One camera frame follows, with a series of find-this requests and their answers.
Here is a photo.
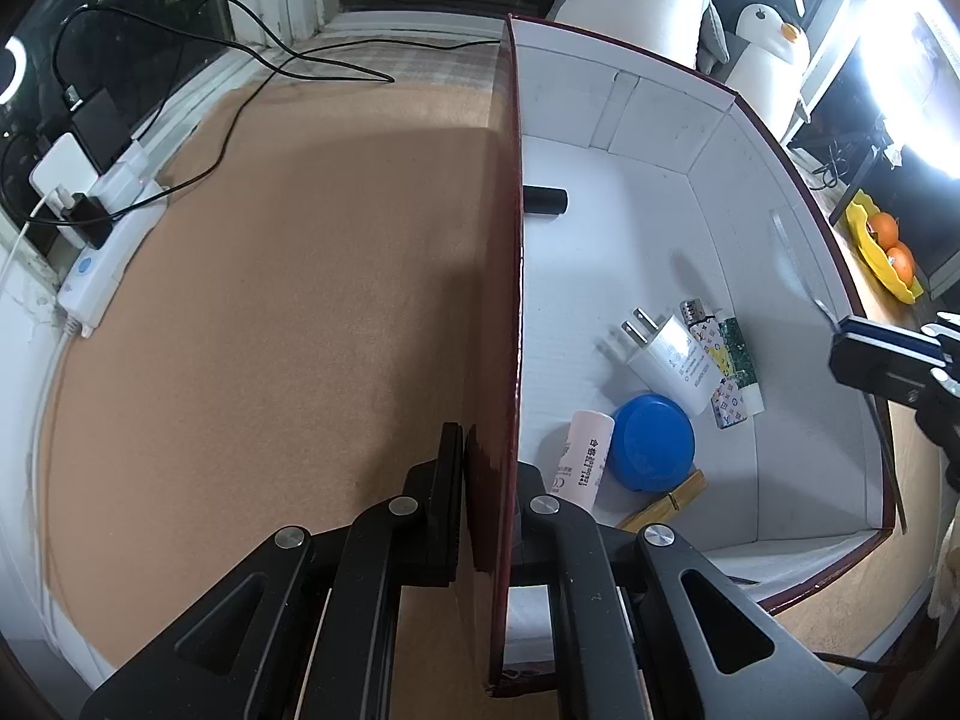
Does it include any dark red white cardboard box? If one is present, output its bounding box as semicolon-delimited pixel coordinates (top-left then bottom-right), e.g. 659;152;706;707
460;18;895;692

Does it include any orange fruit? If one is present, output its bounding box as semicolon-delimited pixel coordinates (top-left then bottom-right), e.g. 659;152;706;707
885;241;914;286
867;211;900;252

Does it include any yellow fruit tray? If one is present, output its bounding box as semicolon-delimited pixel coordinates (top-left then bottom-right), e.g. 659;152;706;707
844;190;924;305

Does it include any green white tube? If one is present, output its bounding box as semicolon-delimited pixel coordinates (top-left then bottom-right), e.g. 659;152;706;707
719;317;765;416

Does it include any wooden clothespin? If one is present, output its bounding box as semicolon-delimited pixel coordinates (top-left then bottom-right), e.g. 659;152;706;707
617;470;708;533

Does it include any patterned lighter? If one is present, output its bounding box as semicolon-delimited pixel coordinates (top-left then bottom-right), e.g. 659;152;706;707
678;297;752;431

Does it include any pink white bottle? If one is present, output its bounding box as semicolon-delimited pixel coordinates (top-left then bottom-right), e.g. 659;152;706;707
548;411;615;512

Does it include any blue round lid container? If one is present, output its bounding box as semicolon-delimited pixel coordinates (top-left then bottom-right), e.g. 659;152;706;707
607;394;695;493

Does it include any white penguin plush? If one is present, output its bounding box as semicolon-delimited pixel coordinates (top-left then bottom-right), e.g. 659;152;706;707
724;4;811;140

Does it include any black cylinder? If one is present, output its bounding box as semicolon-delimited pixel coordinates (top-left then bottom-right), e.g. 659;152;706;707
523;185;569;216

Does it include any white power strip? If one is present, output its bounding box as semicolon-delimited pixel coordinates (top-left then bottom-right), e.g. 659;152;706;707
57;142;167;338

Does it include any black plug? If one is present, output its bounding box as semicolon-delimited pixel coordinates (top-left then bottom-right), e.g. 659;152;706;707
62;192;116;250

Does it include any white power adapter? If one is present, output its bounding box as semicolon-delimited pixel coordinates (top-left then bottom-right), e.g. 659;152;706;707
29;133;99;197

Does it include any black power adapter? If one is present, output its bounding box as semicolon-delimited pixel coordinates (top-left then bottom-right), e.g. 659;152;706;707
64;85;132;174

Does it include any white wall charger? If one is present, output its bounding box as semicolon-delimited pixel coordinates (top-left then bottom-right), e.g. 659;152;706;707
620;307;722;416

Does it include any white ring light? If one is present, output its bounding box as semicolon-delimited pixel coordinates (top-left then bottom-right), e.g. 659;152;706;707
0;36;28;106

